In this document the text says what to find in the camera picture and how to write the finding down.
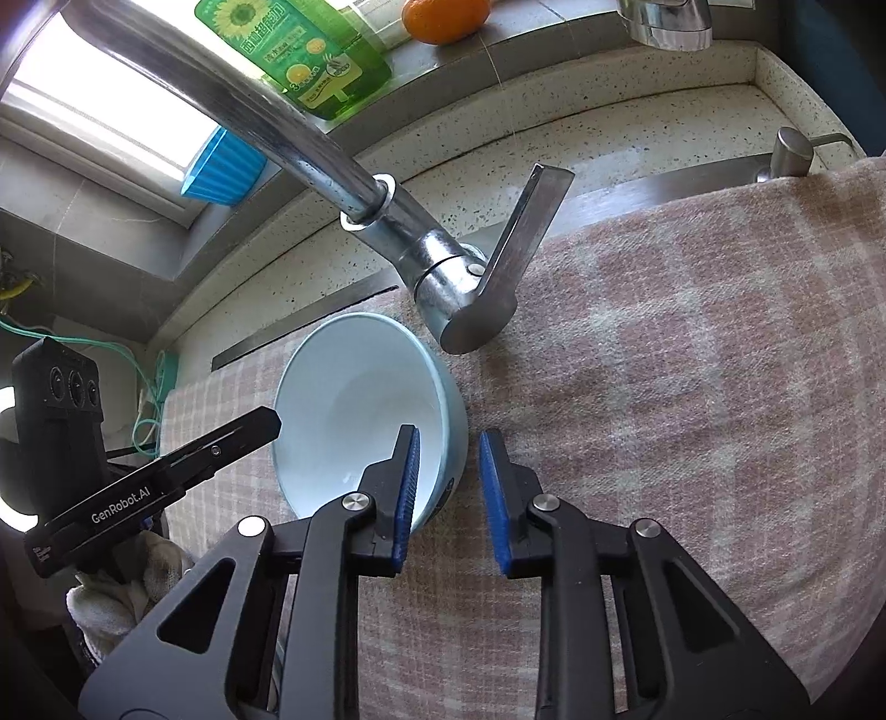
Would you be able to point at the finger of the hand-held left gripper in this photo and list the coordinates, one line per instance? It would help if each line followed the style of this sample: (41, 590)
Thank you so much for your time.
(221, 446)

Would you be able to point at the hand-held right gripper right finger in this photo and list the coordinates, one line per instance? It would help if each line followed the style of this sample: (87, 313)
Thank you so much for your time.
(493, 498)

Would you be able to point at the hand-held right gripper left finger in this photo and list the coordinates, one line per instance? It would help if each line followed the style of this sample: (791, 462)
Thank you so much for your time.
(408, 498)

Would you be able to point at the light blue bowl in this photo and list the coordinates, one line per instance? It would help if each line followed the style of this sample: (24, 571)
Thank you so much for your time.
(346, 401)

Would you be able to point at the person's left hand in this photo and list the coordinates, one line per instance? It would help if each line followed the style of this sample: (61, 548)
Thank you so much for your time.
(121, 602)

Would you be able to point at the pink checked cloth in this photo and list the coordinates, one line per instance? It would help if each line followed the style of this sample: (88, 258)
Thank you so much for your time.
(657, 346)

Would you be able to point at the blue ribbed cup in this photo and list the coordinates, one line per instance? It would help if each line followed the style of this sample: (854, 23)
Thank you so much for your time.
(225, 169)

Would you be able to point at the chrome faucet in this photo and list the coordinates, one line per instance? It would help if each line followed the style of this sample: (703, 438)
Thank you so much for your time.
(332, 180)

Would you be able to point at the window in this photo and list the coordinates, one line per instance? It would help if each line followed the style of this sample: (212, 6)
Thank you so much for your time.
(104, 111)

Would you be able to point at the green dish soap bottle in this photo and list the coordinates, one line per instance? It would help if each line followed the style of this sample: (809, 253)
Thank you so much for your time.
(311, 62)

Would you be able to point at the orange fruit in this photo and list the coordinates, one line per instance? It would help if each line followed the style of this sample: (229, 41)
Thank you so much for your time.
(443, 21)

